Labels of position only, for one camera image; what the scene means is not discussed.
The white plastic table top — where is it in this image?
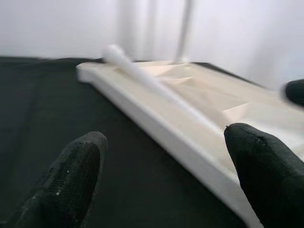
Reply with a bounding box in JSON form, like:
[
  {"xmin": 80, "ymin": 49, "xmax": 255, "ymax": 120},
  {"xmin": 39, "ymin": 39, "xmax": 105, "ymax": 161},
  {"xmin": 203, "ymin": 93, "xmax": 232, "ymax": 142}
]
[{"xmin": 76, "ymin": 60, "xmax": 304, "ymax": 228}]

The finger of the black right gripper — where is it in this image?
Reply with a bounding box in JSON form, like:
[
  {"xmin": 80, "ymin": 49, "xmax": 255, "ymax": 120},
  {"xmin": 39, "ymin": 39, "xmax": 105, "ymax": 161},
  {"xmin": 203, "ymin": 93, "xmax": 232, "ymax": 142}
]
[{"xmin": 280, "ymin": 79, "xmax": 304, "ymax": 108}]

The black tablecloth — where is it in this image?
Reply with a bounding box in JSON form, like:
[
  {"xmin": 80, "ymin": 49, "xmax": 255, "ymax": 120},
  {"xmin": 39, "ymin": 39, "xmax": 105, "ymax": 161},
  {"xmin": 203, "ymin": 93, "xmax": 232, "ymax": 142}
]
[{"xmin": 0, "ymin": 55, "xmax": 304, "ymax": 228}]

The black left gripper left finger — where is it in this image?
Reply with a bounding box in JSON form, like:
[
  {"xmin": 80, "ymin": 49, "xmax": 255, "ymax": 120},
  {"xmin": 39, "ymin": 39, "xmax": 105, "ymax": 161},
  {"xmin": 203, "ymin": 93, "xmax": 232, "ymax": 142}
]
[{"xmin": 0, "ymin": 131, "xmax": 109, "ymax": 228}]

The white plastic table leg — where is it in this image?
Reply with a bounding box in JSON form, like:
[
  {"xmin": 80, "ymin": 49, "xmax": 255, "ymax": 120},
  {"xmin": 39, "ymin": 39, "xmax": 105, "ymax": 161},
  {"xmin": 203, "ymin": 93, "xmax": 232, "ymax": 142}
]
[
  {"xmin": 177, "ymin": 0, "xmax": 197, "ymax": 64},
  {"xmin": 102, "ymin": 44, "xmax": 219, "ymax": 130}
]

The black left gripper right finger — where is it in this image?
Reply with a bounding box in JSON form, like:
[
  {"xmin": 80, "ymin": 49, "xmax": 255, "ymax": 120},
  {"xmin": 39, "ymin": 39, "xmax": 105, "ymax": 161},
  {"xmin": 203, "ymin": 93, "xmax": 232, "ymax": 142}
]
[{"xmin": 224, "ymin": 123, "xmax": 304, "ymax": 228}]

